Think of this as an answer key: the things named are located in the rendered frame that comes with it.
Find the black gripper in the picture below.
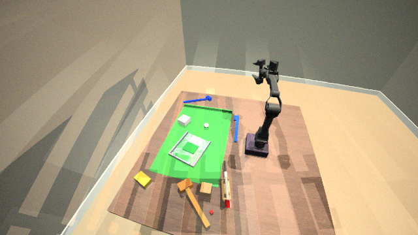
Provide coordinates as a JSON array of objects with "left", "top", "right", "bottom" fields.
[{"left": 252, "top": 58, "right": 268, "bottom": 84}]

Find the green flat mat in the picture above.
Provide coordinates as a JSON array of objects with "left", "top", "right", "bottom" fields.
[{"left": 149, "top": 106, "right": 232, "bottom": 187}]

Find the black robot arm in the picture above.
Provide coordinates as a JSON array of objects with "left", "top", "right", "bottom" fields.
[{"left": 255, "top": 60, "right": 282, "bottom": 150}]

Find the white cube block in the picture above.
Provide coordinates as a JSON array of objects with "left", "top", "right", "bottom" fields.
[{"left": 178, "top": 114, "right": 191, "bottom": 126}]

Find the yellow block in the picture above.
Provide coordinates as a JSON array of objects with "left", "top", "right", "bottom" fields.
[{"left": 134, "top": 172, "right": 152, "bottom": 188}]

